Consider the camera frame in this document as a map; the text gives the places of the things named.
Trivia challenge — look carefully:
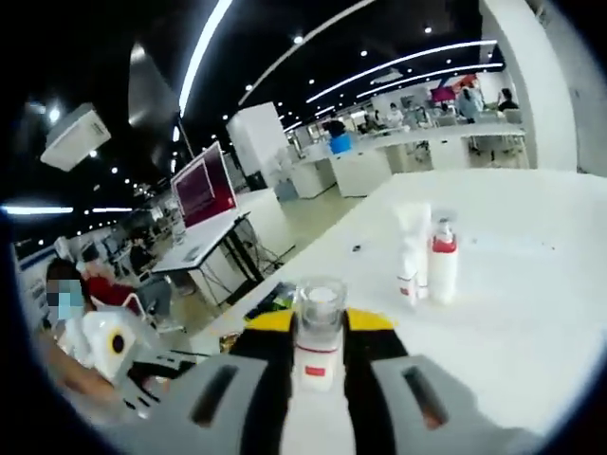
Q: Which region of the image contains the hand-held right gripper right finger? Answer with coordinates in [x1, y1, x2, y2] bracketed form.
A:
[341, 306, 546, 455]

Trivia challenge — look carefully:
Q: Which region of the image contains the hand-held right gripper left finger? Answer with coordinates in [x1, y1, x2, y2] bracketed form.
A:
[113, 310, 298, 455]

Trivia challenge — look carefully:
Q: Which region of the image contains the red-collared white skincare bottle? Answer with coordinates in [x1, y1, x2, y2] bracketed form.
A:
[426, 208, 460, 305]

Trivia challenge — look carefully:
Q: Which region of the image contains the white skincare tube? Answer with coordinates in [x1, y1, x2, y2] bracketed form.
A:
[396, 201, 433, 300]

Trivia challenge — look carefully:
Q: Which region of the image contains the person's head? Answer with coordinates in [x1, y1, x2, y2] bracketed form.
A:
[45, 258, 85, 323]

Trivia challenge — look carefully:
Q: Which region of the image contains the green black packet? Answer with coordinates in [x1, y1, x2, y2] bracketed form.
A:
[244, 282, 300, 323]

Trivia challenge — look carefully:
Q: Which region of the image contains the white monitor stand table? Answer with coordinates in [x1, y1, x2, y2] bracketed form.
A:
[151, 210, 267, 309]

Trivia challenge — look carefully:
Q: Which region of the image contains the red-screen monitor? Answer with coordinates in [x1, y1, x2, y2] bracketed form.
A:
[170, 140, 238, 228]

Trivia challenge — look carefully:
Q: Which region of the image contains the white ceiling unit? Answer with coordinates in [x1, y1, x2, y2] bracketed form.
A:
[40, 102, 113, 172]

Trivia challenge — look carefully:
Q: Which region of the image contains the dark ceiling panel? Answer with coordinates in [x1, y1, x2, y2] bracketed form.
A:
[127, 42, 181, 127]

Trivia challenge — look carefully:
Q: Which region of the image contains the long white counter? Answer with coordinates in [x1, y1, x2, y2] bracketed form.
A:
[288, 122, 527, 198]

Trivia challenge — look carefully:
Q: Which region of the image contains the curved ceiling light strip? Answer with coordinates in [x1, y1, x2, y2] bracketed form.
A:
[178, 0, 233, 115]

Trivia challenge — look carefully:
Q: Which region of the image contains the ceiling air vent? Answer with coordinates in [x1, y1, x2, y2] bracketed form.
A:
[369, 68, 409, 85]

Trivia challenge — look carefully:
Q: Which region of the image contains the black hanging cable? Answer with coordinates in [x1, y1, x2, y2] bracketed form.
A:
[246, 222, 295, 276]

